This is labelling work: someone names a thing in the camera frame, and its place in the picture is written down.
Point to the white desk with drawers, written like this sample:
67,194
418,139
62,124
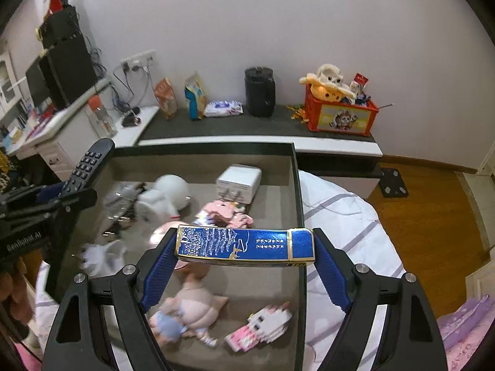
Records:
64,140

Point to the yellow white plush toy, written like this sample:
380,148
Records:
327,84

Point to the black remote control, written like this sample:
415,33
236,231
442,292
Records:
90,166

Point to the white striped round table cover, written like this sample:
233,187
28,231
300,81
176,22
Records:
351,224

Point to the small black device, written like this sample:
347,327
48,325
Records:
132,119

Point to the bottle with orange cap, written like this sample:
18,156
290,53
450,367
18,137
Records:
99,118

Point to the pink white block figure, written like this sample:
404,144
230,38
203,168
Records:
264,326

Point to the wet wipes pack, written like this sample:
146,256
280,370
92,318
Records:
223,108

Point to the blue white snack bag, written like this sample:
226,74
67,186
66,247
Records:
195,97

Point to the blue cigarette pack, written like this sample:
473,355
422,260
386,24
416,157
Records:
245,247

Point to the pink bedding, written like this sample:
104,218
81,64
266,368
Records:
462,331

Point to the black computer tower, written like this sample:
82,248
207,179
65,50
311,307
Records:
68,71

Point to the low black top bench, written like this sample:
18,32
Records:
349,161

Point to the red toy crate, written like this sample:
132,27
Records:
339,117

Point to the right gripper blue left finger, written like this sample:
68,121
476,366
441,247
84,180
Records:
78,338

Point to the pink box with grey interior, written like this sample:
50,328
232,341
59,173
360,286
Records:
256,150

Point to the pink block pig figure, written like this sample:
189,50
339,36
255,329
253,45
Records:
226,214

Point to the black kettle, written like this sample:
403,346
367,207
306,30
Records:
260,91

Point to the rose gold round tin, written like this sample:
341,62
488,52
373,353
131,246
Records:
160,234

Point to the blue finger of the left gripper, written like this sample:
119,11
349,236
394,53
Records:
73,202
50,192

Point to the wall power strip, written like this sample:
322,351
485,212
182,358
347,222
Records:
139,60

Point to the white low cabinet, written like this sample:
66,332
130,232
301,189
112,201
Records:
128,136

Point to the orange snack bag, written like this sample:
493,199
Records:
165,96

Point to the black computer monitor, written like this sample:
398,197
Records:
38,77

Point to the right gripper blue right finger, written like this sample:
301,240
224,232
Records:
410,339

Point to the pig doll blue dress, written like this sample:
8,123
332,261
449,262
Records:
189,314

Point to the white glass door cabinet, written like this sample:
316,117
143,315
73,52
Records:
9,94

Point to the white power adapter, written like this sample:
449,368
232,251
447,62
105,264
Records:
239,183

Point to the clear glass refill bottle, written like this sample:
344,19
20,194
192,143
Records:
122,199

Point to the black floor scale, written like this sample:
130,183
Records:
392,185

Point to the left hand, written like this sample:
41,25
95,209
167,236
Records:
14,290

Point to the black box on tower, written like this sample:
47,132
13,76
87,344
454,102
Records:
59,26

